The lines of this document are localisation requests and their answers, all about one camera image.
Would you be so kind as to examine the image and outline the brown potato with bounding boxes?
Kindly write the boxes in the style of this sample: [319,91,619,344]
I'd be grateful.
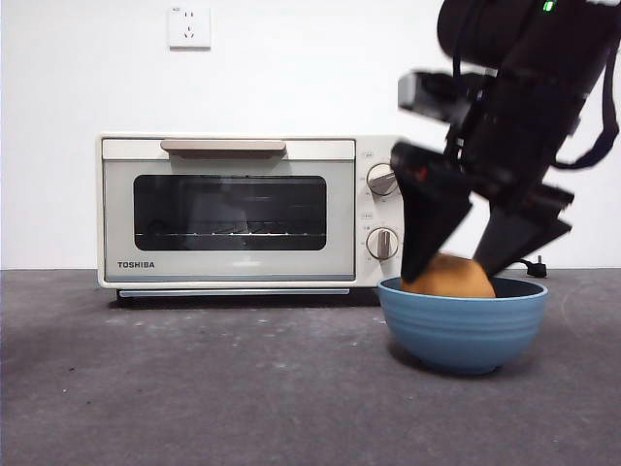
[401,252,497,299]

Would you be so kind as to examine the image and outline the blue ribbed bowl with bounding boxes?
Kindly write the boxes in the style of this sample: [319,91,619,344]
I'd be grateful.
[377,276,549,376]

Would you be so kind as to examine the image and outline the glass oven door with handle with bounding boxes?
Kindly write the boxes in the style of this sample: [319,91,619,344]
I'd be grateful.
[101,139,357,283]

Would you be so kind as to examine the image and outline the beige oven control knob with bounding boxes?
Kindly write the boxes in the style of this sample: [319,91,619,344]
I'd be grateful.
[366,163,400,198]
[365,226,402,262]

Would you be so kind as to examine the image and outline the cream Toshiba toaster oven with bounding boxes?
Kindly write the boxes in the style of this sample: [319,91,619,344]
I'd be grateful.
[95,133,408,298]

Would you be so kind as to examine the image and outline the metal oven crumb tray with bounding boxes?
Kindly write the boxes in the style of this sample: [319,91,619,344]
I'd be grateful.
[115,287,351,298]

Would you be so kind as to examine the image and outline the black oven power cable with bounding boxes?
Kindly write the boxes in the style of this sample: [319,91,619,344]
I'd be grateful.
[517,255,548,281]

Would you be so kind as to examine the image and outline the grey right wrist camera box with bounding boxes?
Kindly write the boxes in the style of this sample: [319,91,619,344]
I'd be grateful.
[397,71,486,125]

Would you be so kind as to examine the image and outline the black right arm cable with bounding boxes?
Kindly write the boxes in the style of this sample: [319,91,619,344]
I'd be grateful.
[552,41,621,170]

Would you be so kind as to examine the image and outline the metal wire oven rack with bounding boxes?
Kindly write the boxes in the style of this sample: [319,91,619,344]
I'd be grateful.
[134,231,327,241]

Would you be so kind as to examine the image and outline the white wall socket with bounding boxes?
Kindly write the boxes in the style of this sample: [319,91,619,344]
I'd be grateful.
[168,6,212,51]

